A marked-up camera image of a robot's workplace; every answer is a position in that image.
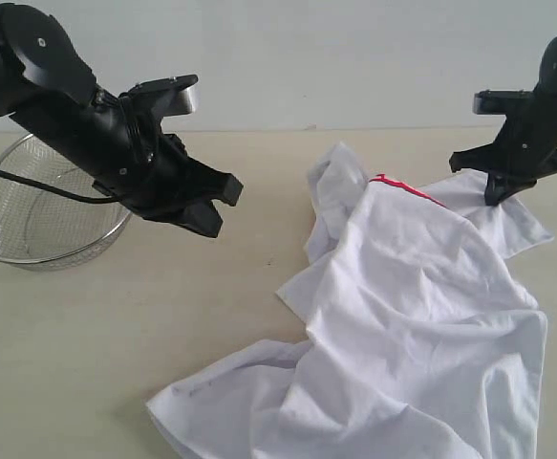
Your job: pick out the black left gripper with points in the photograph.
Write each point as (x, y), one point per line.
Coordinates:
(179, 190)

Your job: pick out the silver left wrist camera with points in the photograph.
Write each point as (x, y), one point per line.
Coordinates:
(167, 97)

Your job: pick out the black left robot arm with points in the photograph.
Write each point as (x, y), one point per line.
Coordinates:
(47, 89)

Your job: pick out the metal wire mesh basket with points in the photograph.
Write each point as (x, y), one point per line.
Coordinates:
(41, 231)

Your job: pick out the white shirt with red print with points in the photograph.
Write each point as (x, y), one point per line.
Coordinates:
(420, 343)

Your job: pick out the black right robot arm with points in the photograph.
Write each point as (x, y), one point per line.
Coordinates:
(545, 91)

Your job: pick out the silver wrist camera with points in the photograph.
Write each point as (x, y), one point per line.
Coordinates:
(167, 97)
(490, 102)

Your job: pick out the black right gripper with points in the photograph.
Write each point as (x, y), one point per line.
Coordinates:
(524, 151)

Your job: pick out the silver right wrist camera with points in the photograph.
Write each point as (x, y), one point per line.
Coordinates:
(490, 102)

